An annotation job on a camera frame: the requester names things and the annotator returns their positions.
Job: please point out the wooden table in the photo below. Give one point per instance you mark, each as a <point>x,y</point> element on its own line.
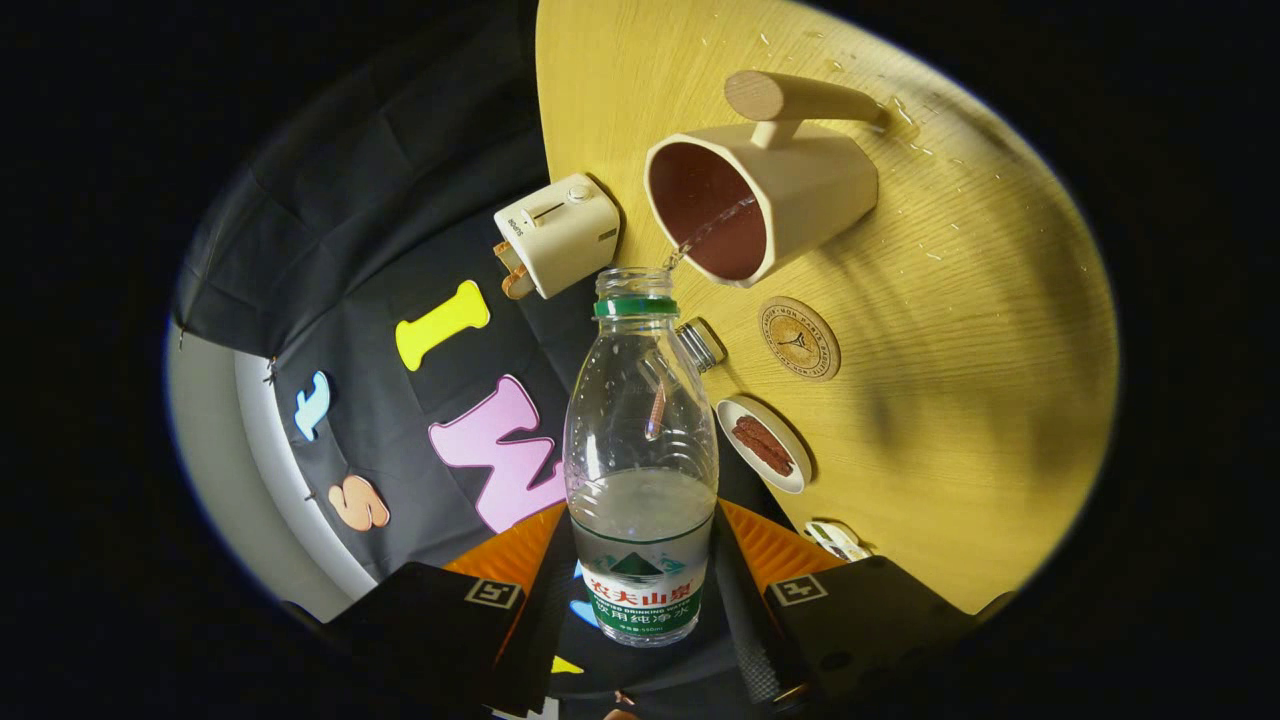
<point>980,350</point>

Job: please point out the red striped straw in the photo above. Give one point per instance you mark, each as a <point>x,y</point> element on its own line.
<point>656,410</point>

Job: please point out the clear plastic juice bottle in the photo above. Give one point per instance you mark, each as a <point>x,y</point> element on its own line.
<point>640,560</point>

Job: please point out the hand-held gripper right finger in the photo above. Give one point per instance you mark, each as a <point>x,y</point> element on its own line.
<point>745,630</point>

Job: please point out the bread slice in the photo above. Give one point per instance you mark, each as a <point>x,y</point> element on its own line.
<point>518,284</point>
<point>503,254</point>

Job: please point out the brown meat piece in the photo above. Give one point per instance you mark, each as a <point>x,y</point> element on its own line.
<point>772,440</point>
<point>756,453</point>

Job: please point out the white toaster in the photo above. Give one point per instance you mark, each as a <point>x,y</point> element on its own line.
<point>565,235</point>

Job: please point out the black backdrop cloth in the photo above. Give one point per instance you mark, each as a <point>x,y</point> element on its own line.
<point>380,220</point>

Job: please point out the white seasoning tray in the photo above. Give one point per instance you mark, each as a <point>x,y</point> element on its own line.
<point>835,540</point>

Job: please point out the round wooden coaster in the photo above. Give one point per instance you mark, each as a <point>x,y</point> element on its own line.
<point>800,338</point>

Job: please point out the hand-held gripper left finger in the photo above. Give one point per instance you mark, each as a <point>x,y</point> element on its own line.
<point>545,640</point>

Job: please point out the white round plate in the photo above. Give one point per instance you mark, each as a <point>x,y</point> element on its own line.
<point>728,415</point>

